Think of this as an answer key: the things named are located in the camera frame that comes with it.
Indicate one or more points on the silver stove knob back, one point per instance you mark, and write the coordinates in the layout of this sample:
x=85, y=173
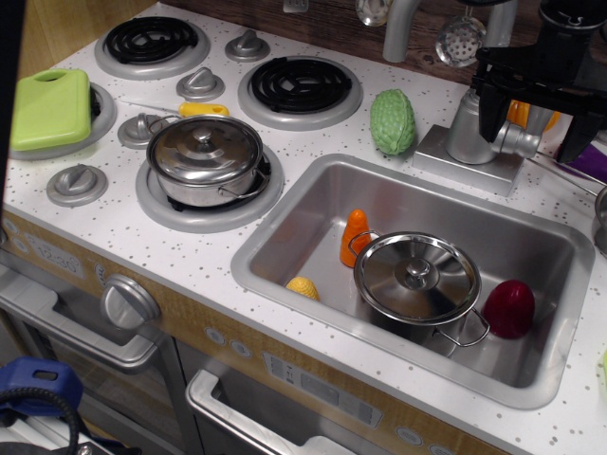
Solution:
x=247, y=48

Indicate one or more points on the yellow handled toy utensil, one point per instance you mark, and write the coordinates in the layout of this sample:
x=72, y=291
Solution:
x=184, y=109

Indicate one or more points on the steel pot on stove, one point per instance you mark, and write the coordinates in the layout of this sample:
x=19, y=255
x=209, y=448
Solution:
x=208, y=196

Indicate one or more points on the silver oven dial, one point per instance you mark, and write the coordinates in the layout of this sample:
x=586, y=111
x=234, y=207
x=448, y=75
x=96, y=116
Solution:
x=126, y=304

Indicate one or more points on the silver dishwasher door handle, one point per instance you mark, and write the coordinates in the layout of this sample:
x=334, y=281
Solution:
x=238, y=425

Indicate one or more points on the silver toy faucet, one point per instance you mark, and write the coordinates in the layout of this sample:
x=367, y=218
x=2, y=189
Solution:
x=457, y=153

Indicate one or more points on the silver oven door handle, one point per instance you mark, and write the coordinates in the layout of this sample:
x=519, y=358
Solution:
x=34, y=304

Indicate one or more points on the steel pot in sink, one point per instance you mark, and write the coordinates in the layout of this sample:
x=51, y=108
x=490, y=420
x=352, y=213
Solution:
x=464, y=332

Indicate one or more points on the green bumpy toy vegetable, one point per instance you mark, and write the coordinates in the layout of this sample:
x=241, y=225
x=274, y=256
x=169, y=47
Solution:
x=392, y=122

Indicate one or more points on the black foreground camera pole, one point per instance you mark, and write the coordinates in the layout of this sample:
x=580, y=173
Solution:
x=12, y=20

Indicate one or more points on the green plastic cutting board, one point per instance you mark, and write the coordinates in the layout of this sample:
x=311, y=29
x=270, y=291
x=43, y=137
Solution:
x=51, y=108

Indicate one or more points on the back right black burner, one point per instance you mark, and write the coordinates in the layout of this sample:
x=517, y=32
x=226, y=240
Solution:
x=299, y=94

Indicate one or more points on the back left black burner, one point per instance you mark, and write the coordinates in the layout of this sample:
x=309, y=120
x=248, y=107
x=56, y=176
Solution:
x=151, y=48

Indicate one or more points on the steel pot lid on stove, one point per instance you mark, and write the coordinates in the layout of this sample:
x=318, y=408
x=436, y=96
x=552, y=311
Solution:
x=205, y=150

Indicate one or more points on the black burner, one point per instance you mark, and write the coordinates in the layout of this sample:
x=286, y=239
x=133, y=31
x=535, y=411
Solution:
x=151, y=48
x=299, y=94

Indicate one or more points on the red toy egg-shaped fruit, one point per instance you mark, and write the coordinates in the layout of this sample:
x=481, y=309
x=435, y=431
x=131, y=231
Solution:
x=510, y=309

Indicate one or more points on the silver faucet lever handle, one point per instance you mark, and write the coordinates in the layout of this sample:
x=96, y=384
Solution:
x=514, y=140

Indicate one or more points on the orange toy carrot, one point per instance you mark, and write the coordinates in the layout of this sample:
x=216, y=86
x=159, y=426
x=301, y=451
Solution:
x=355, y=237

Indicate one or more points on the silver sink basin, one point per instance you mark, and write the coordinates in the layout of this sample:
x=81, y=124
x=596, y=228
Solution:
x=486, y=296

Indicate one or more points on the silver stove knob middle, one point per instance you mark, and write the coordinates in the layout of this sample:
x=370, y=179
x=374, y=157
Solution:
x=200, y=86

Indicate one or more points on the purple toy eggplant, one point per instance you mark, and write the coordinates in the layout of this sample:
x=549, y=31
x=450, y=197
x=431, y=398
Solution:
x=591, y=162

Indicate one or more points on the yellow toy corn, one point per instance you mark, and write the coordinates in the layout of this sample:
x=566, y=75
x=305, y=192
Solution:
x=303, y=286

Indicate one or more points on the steel pot lid in sink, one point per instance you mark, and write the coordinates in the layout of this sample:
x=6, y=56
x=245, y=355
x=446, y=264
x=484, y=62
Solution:
x=416, y=278

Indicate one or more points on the blue clamp with cable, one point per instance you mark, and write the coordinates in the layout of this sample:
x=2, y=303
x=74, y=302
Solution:
x=40, y=411

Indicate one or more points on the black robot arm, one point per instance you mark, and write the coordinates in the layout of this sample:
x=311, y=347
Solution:
x=568, y=25

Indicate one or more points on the silver stove knob front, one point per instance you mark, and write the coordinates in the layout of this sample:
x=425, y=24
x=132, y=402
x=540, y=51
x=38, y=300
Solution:
x=76, y=186

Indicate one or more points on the orange toy pumpkin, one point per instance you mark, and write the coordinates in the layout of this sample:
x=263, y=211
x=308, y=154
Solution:
x=518, y=113

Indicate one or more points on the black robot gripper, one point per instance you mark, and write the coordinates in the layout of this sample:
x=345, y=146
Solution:
x=570, y=82

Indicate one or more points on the hanging slotted steel spoon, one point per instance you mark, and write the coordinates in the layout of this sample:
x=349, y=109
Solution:
x=459, y=39

